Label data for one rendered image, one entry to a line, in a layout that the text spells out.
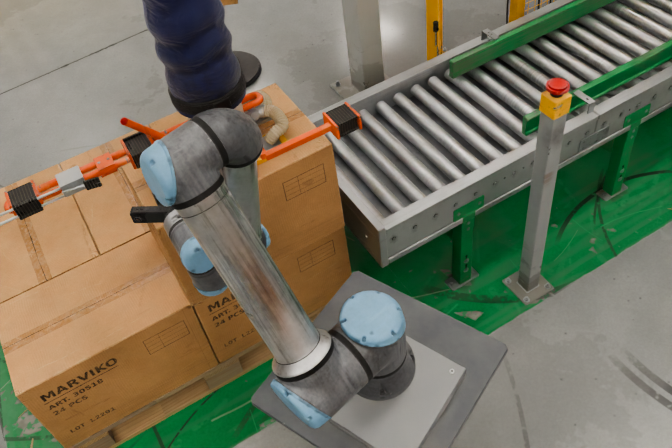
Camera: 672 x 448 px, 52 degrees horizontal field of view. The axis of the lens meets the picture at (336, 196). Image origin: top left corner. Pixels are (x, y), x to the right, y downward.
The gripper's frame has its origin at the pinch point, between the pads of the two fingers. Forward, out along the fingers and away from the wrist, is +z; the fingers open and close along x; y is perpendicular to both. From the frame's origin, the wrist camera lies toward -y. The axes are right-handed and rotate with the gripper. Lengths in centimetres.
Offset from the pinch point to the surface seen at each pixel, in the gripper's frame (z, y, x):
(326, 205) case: -6, 50, -38
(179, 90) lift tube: 8.4, 18.4, 17.7
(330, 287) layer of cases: -5, 46, -84
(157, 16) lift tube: 8.6, 19.3, 41.1
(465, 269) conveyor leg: -19, 100, -98
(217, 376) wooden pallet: -6, -6, -99
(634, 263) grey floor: -51, 163, -107
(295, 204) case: -6, 40, -31
